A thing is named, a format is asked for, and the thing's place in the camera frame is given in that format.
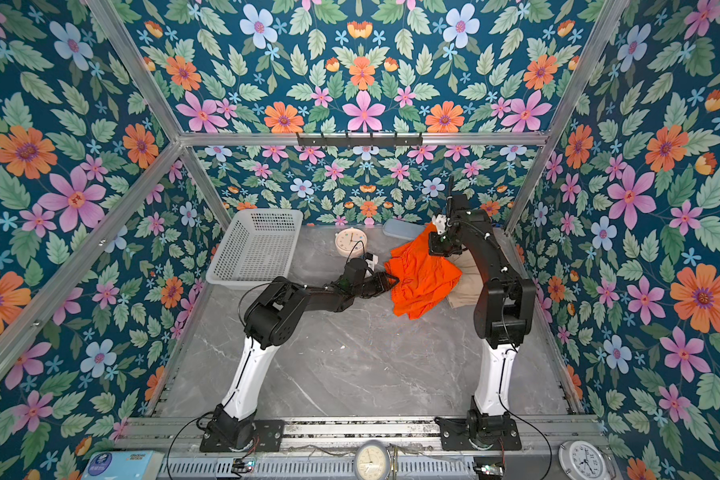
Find white plastic laundry basket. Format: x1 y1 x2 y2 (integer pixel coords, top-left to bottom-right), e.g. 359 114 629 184
206 208 303 290

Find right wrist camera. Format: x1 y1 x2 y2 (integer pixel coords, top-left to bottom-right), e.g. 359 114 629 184
431 214 448 235

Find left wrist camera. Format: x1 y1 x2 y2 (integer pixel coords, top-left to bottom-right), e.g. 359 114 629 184
363 252 379 274

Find black wall hook rail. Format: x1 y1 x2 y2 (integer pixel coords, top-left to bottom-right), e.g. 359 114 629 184
296 132 424 148

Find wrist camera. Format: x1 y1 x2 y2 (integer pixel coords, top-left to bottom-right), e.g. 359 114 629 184
431 214 448 235
363 252 379 274

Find blue tissue pack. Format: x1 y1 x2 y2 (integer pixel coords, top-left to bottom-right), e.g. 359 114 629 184
81 450 164 480

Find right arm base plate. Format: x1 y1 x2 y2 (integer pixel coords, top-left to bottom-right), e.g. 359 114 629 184
435 415 522 451

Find white round corner clock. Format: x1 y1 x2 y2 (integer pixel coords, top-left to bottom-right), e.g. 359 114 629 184
558 440 612 480

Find pink round alarm clock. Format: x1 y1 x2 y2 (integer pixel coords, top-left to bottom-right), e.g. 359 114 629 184
334 227 368 259

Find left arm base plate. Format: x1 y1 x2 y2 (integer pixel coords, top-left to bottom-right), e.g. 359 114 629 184
199 419 285 453

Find orange shorts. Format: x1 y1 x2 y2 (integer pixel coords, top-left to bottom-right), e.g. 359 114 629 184
385 224 462 320

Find beige round front clock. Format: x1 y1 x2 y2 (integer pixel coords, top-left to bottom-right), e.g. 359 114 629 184
353 440 391 480

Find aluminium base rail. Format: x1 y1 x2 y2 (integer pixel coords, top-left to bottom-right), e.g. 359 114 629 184
114 415 622 479

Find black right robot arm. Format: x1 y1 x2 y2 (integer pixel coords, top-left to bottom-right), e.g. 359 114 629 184
427 193 536 451

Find beige drawstring shorts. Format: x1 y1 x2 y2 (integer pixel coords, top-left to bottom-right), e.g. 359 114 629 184
447 251 484 309

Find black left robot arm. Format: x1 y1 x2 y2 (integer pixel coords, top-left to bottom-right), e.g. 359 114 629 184
200 258 399 452

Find grey-blue pencil case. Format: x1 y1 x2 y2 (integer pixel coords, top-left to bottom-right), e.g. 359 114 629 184
383 219 426 240

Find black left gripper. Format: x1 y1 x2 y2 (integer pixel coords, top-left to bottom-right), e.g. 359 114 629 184
351 270 399 299

